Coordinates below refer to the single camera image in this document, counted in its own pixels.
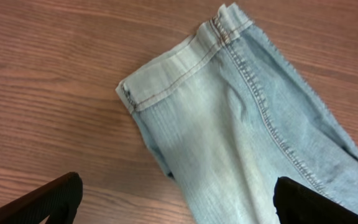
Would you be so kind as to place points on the light blue denim shorts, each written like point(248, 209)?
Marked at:
point(225, 115)

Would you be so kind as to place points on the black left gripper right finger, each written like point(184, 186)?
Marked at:
point(297, 204)

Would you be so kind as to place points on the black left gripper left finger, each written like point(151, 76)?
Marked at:
point(54, 202)

